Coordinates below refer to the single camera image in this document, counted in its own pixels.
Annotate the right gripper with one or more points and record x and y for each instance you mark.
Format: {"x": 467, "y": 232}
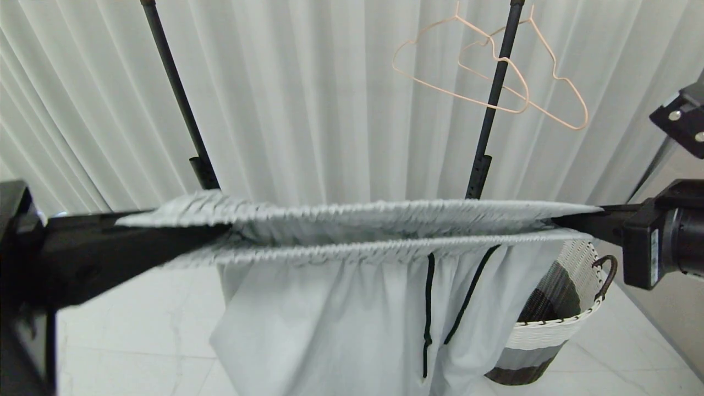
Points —
{"x": 641, "y": 247}

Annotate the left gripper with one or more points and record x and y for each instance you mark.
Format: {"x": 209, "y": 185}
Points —
{"x": 22, "y": 286}

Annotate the pink clothes hanger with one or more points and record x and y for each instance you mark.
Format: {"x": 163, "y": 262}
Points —
{"x": 550, "y": 115}
{"x": 459, "y": 93}

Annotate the pale grey shorts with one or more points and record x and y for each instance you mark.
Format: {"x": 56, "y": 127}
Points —
{"x": 330, "y": 330}

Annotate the white laundry basket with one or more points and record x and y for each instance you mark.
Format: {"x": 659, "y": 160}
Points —
{"x": 583, "y": 264}

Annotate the black clothes rack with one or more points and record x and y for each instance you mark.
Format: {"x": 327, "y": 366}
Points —
{"x": 176, "y": 82}

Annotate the white curtain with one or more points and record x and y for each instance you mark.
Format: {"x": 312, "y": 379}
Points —
{"x": 330, "y": 110}

